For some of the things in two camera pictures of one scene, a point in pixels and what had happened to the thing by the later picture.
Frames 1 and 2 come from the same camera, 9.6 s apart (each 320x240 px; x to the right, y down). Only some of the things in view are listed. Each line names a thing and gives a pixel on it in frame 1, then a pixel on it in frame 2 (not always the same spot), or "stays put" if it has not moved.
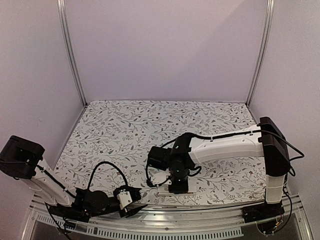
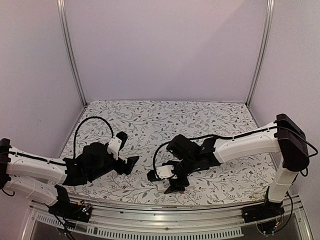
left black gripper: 125,214 to 128,166
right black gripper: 182,189 stays put
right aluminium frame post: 268,27 stays put
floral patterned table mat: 107,148 stays put
